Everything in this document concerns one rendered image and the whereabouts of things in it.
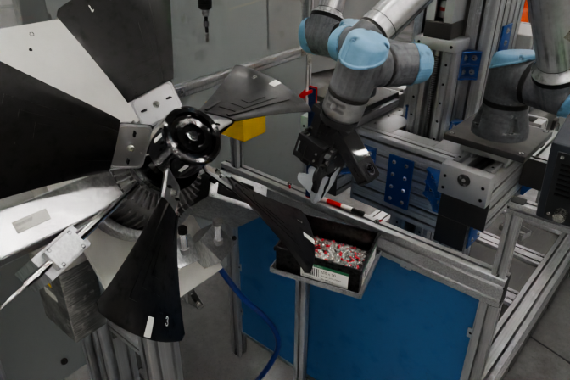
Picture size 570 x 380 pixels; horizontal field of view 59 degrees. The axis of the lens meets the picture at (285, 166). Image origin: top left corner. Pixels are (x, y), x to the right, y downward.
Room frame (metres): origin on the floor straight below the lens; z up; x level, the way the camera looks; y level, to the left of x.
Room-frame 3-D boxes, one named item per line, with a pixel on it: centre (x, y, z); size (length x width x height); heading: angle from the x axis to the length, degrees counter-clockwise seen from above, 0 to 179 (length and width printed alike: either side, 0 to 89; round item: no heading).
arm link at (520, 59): (1.28, -0.60, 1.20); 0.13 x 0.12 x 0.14; 32
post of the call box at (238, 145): (1.41, 0.15, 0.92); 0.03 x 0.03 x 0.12; 51
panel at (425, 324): (1.16, -0.16, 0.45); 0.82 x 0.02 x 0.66; 51
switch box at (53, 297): (0.98, 0.55, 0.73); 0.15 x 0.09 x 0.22; 51
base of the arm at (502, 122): (1.29, -0.60, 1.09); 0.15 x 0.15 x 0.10
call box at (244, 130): (1.41, 0.15, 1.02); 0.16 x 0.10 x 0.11; 51
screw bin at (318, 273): (0.99, -0.11, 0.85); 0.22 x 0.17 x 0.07; 66
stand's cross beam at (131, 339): (0.98, 0.40, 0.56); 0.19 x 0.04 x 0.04; 51
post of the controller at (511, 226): (0.89, -0.49, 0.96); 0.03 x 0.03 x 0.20; 51
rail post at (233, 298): (1.43, 0.18, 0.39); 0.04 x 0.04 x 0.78; 51
